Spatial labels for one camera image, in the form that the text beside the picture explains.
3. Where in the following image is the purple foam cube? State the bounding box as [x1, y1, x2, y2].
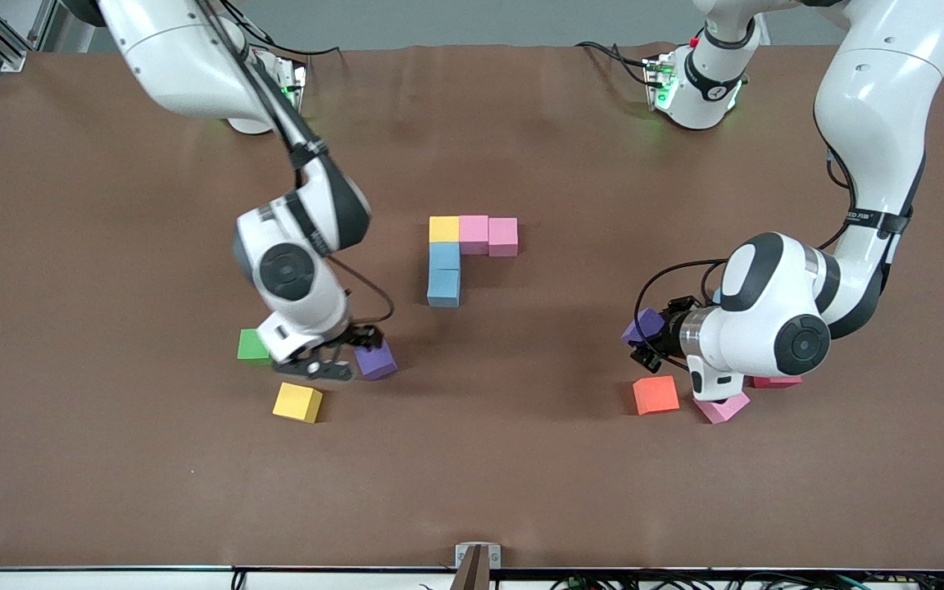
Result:
[355, 338, 399, 382]
[620, 307, 665, 346]

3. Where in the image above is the orange foam cube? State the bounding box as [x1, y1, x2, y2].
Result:
[633, 375, 681, 416]

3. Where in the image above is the pink foam cube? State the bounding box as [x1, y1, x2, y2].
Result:
[459, 215, 491, 256]
[488, 217, 520, 258]
[695, 390, 752, 425]

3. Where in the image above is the green foam cube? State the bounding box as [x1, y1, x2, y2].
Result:
[237, 328, 273, 366]

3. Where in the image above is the brown table cover sheet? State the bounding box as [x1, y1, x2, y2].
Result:
[0, 41, 944, 571]

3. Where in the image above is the grey connector plate green light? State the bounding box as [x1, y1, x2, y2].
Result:
[642, 54, 679, 110]
[275, 57, 307, 109]

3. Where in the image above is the small grey metal bracket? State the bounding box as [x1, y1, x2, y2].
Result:
[455, 542, 502, 570]

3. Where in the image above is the brown camera mount strip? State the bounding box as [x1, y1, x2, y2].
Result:
[449, 545, 492, 590]

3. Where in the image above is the black arm base cable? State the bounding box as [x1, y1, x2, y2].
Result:
[222, 0, 343, 58]
[575, 39, 655, 88]

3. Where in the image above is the white table edge rail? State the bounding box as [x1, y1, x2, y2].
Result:
[0, 568, 944, 590]

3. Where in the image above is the aluminium frame profile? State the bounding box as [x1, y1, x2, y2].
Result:
[0, 0, 59, 73]

